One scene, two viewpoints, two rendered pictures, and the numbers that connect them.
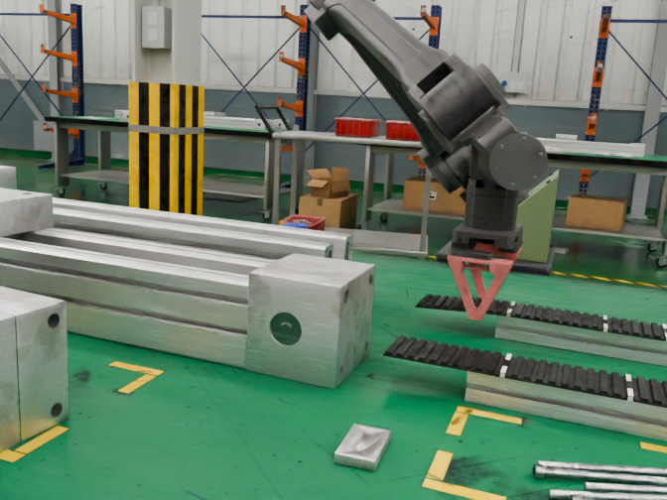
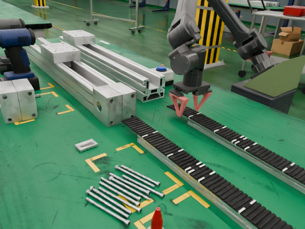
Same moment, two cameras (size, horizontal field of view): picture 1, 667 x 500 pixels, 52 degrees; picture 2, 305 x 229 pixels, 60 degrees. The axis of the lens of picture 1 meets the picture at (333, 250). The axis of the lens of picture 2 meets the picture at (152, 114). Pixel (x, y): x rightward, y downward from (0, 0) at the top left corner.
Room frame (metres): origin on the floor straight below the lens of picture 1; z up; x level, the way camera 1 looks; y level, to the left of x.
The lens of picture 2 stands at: (0.05, -0.46, 1.18)
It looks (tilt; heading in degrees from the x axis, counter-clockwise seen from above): 27 degrees down; 31
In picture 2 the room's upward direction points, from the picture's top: 4 degrees clockwise
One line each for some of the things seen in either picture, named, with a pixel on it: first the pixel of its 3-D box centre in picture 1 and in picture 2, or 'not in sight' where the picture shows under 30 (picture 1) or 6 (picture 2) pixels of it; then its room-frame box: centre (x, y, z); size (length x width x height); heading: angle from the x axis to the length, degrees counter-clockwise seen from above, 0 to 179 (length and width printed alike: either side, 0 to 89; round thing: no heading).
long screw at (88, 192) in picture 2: not in sight; (106, 203); (0.34, -0.20, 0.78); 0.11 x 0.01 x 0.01; 89
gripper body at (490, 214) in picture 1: (490, 210); (192, 77); (0.76, -0.18, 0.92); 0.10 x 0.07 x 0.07; 160
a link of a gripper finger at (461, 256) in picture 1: (480, 276); (184, 101); (0.74, -0.17, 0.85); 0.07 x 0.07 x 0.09; 70
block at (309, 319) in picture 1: (317, 312); (117, 102); (0.64, 0.01, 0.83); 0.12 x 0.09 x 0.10; 160
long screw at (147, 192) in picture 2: (629, 497); (129, 183); (0.41, -0.20, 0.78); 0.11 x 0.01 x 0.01; 89
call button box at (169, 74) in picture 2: not in sight; (159, 77); (0.98, 0.06, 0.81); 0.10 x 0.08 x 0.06; 160
